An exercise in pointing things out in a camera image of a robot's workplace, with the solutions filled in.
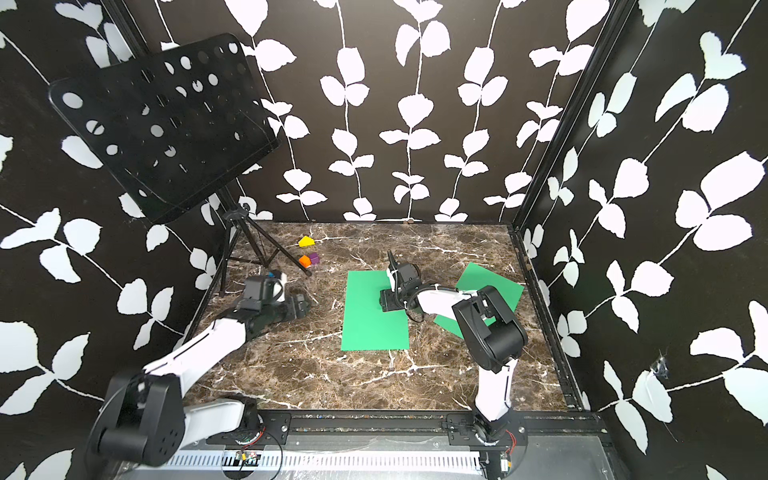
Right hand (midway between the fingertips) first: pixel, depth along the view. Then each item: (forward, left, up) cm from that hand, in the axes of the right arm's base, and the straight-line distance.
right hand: (384, 295), depth 97 cm
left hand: (-5, +25, +6) cm, 26 cm away
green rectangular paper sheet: (-10, +6, -4) cm, 12 cm away
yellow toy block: (+24, +31, -1) cm, 40 cm away
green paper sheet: (+9, -32, -4) cm, 33 cm away
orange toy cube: (+14, +30, 0) cm, 33 cm away
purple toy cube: (+16, +26, 0) cm, 30 cm away
